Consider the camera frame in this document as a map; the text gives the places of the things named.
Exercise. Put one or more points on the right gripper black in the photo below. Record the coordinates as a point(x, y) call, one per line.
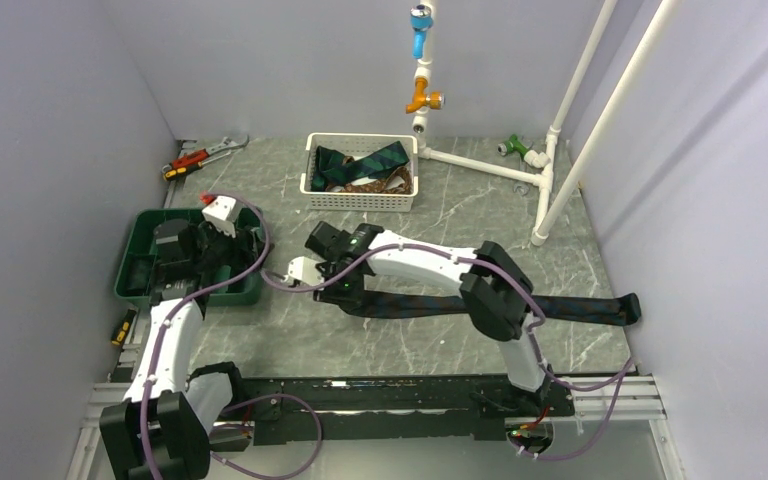
point(348, 300)

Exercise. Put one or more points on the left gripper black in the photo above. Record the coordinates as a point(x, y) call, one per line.
point(240, 257)

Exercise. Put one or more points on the navy brown striped tie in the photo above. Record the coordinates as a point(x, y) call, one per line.
point(622, 311)

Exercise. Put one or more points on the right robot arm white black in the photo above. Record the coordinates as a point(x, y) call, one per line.
point(483, 283)

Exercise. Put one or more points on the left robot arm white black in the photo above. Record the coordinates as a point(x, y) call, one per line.
point(160, 429)

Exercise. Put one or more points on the dark rolled tie in tray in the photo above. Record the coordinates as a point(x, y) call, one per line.
point(137, 279)

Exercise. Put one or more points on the green compartment tray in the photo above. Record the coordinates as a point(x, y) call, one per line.
point(141, 258)

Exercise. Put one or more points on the white plastic basket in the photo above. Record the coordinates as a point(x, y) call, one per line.
point(358, 146)

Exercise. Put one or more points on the yellow black screwdriver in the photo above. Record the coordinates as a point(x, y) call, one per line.
point(123, 327)

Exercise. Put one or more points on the brown patterned tie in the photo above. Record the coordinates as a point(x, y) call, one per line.
point(398, 182)

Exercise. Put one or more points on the green striped tie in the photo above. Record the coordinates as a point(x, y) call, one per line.
point(332, 167)

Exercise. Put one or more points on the orange valve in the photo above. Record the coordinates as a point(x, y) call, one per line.
point(423, 97)

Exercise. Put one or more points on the green valve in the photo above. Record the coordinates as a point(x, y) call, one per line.
point(512, 145)

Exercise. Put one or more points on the blue valve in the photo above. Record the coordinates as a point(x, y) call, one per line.
point(421, 20)

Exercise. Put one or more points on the red handled adjustable wrench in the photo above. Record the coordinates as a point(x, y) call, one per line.
point(197, 160)

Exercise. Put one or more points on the white pvc pipe frame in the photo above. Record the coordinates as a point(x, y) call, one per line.
point(549, 211)

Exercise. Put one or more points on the aluminium rail frame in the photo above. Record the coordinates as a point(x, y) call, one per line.
point(622, 396)

